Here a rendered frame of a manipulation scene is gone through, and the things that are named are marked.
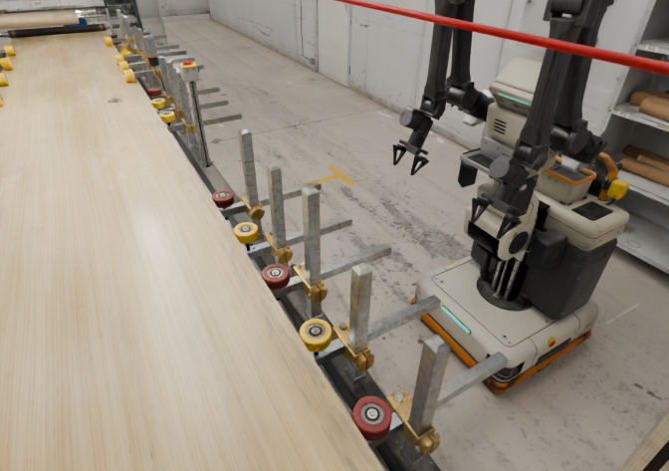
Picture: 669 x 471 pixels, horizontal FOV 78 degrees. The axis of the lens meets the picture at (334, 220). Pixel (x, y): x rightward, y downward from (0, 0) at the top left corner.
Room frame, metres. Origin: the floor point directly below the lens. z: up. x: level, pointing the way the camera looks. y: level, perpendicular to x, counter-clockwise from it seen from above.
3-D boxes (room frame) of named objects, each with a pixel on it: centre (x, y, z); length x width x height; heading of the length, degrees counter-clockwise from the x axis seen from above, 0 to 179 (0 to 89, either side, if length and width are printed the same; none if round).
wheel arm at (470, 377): (0.58, -0.25, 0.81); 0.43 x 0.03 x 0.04; 120
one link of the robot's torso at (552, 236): (1.37, -0.74, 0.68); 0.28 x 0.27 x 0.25; 30
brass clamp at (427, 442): (0.52, -0.18, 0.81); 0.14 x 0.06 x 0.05; 30
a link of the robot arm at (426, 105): (1.46, -0.35, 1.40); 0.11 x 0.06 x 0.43; 30
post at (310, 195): (0.93, 0.06, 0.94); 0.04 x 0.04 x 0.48; 30
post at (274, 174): (1.15, 0.19, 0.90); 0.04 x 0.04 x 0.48; 30
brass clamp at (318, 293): (0.95, 0.07, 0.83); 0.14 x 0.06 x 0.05; 30
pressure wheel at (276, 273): (0.91, 0.17, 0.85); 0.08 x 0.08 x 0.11
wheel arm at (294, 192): (1.44, 0.25, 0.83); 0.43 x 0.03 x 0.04; 120
